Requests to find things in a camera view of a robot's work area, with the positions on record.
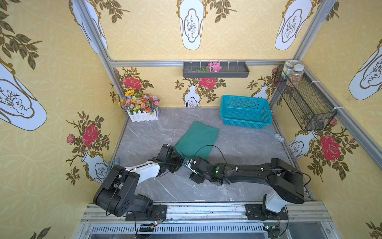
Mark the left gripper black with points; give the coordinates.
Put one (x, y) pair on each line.
(174, 158)

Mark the green long pants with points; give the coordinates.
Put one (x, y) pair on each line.
(197, 141)

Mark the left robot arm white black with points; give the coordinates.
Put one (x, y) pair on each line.
(117, 196)

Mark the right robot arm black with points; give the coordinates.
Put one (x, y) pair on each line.
(286, 182)

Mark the flower box white fence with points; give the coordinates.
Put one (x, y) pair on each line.
(140, 107)

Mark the teal plastic basket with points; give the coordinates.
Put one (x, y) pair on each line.
(245, 112)

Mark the pink artificial flower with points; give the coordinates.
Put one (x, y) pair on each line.
(214, 67)

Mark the jar with colourful beads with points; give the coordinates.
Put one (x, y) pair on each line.
(295, 75)

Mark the jar with yellow label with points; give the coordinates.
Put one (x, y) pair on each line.
(288, 67)

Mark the toy rake yellow handle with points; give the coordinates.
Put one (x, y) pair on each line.
(114, 162)

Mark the small brush clear handle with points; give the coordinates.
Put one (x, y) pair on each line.
(277, 136)

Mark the dark grey wall shelf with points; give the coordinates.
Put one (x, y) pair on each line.
(230, 69)

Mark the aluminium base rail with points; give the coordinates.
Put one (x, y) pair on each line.
(196, 219)

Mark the black wire mesh basket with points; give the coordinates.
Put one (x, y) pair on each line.
(301, 105)

